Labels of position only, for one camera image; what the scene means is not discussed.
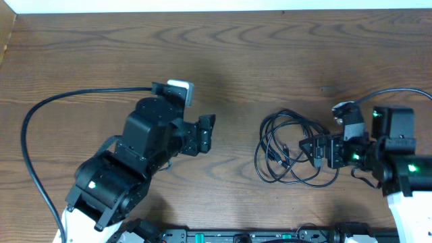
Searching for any black cable bundle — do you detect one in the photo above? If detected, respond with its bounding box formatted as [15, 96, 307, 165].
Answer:
[253, 108, 340, 189]

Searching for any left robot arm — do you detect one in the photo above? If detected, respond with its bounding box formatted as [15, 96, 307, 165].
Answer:
[62, 97, 216, 242]

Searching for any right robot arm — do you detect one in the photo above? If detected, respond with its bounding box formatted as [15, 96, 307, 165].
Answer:
[299, 102, 431, 242]

